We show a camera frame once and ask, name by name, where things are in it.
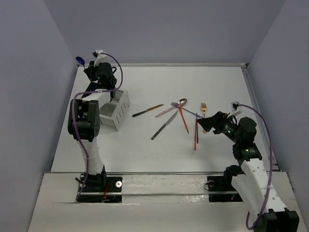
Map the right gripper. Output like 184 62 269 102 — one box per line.
196 111 241 144

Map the purple long spoon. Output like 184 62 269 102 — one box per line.
75 56 85 69

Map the pink-handled silver spoon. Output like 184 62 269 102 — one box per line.
155 98 187 118

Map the orange-handled knife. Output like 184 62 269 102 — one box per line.
178 106 189 134

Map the black-handled steel knife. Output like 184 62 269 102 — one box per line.
151 111 178 140

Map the iridescent rainbow fork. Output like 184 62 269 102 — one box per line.
171 102 203 118

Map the gold green-handled knife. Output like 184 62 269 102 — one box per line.
132 104 164 117

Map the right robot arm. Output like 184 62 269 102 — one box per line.
197 112 300 232

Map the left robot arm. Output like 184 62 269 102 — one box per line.
68 61 117 192

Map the orange chopstick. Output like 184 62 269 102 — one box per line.
194 119 197 151

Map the blue chopstick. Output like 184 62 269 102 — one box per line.
196 113 199 145

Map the gold fork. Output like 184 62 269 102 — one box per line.
200 102 208 134

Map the white chopstick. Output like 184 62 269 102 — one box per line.
191 135 196 155

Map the white cutlery holder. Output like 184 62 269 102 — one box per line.
99 89 130 131

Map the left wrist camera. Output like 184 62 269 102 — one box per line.
93 49 107 67

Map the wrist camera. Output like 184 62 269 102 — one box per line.
229 101 242 116
93 49 107 67

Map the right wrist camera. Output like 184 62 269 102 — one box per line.
229 101 242 116

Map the white table edge rail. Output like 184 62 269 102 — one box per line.
120 63 247 68

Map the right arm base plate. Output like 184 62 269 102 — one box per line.
204 175 243 203

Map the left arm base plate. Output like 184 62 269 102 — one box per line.
76 176 123 203

